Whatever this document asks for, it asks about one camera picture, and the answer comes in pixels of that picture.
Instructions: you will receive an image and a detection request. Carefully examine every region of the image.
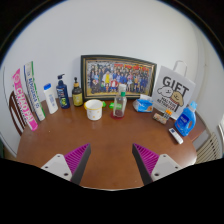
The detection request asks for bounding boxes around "white yellow-rimmed cup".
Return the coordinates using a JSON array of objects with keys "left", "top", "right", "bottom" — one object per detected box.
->
[{"left": 83, "top": 98, "right": 104, "bottom": 121}]

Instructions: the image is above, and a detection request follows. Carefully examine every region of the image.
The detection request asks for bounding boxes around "dark framed group photo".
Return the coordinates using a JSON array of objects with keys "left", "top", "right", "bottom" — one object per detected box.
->
[{"left": 80, "top": 54, "right": 158, "bottom": 102}]

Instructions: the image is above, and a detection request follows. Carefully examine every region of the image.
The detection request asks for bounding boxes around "flat round red coaster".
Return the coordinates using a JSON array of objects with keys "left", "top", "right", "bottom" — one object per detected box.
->
[{"left": 110, "top": 111, "right": 126, "bottom": 120}]

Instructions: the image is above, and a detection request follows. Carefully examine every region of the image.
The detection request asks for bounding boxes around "white remote control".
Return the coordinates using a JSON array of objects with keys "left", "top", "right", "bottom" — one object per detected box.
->
[{"left": 168, "top": 127, "right": 184, "bottom": 145}]

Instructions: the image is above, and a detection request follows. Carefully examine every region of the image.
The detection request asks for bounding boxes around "colourful puzzle cube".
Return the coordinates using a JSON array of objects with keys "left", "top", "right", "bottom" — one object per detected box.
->
[{"left": 162, "top": 109, "right": 173, "bottom": 122}]

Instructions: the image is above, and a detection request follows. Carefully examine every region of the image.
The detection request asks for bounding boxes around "yellow brown pump bottle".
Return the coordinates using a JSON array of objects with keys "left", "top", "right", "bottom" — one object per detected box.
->
[{"left": 71, "top": 77, "right": 84, "bottom": 108}]

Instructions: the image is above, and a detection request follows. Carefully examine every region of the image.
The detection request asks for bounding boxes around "long white green box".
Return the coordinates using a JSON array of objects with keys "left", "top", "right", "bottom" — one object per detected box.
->
[{"left": 23, "top": 61, "right": 47, "bottom": 122}]

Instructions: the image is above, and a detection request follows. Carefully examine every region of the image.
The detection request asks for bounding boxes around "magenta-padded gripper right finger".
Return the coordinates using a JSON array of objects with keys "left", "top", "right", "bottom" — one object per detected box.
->
[{"left": 132, "top": 143, "right": 184, "bottom": 186}]

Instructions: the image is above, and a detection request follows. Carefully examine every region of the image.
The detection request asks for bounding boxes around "long pink printed box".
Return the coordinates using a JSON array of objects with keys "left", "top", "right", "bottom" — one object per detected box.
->
[{"left": 11, "top": 68, "right": 39, "bottom": 132}]

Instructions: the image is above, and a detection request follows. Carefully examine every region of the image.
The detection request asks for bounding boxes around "blue tissue pack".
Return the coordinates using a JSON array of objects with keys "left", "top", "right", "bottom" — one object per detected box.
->
[{"left": 132, "top": 93, "right": 155, "bottom": 114}]

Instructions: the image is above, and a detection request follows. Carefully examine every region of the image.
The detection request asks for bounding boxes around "clear green-labelled drink bottle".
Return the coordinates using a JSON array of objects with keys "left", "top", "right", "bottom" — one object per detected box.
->
[{"left": 112, "top": 83, "right": 128, "bottom": 118}]

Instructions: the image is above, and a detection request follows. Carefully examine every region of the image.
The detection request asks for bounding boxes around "dark wooden chair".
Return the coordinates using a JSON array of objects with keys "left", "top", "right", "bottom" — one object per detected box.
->
[{"left": 8, "top": 90, "right": 28, "bottom": 136}]

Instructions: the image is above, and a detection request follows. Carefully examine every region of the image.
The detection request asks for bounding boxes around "small patterned snack packet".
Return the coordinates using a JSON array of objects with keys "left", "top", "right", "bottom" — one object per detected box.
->
[{"left": 152, "top": 112, "right": 169, "bottom": 125}]

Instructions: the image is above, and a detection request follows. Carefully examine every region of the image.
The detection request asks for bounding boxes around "blue detergent bottle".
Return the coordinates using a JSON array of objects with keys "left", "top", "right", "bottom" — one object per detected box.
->
[{"left": 174, "top": 100, "right": 198, "bottom": 138}]

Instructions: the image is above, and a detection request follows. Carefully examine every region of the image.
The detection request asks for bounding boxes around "white blue-capped lotion bottle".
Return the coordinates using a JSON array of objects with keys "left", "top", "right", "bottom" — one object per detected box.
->
[{"left": 43, "top": 83, "right": 59, "bottom": 115}]

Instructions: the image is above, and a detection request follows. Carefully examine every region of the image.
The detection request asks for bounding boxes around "brown wooden side cabinet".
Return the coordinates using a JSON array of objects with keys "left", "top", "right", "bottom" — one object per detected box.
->
[{"left": 189, "top": 113, "right": 208, "bottom": 143}]

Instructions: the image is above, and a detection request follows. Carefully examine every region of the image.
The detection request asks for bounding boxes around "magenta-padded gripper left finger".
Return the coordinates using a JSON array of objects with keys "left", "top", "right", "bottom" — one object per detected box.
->
[{"left": 40, "top": 143, "right": 92, "bottom": 185}]

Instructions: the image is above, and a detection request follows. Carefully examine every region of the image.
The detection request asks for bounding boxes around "white printed paper gift bag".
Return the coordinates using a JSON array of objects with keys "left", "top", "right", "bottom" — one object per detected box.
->
[{"left": 151, "top": 60, "right": 197, "bottom": 116}]

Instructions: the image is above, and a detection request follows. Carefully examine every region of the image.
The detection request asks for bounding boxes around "white radiator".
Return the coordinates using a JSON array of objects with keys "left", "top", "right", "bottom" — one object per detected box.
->
[{"left": 194, "top": 132, "right": 223, "bottom": 164}]

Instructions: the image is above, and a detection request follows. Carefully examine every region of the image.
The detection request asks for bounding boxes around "dark blue pump bottle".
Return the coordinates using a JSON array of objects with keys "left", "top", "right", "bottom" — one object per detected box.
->
[{"left": 55, "top": 73, "right": 71, "bottom": 110}]

